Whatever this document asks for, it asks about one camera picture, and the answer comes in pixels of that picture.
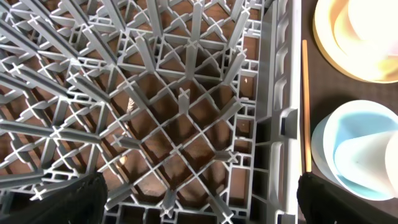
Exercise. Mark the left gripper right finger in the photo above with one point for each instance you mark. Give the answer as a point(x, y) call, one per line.
point(322, 202)

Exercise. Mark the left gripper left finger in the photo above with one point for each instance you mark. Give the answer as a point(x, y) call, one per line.
point(81, 202)

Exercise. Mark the small white cup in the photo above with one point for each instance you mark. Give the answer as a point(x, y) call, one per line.
point(370, 161)

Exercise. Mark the light blue bowl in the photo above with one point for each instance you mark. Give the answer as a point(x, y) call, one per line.
point(350, 120)

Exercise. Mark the white bowl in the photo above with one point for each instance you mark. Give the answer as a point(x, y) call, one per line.
point(366, 31)

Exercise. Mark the grey plastic dishwasher rack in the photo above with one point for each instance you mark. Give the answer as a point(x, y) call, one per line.
point(188, 109)

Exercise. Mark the left wooden chopstick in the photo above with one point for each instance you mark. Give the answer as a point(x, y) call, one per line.
point(306, 108)

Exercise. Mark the dark brown serving tray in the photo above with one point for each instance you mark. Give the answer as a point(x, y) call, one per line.
point(330, 89)

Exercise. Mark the yellow round plate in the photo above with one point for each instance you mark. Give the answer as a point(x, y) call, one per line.
point(325, 15)

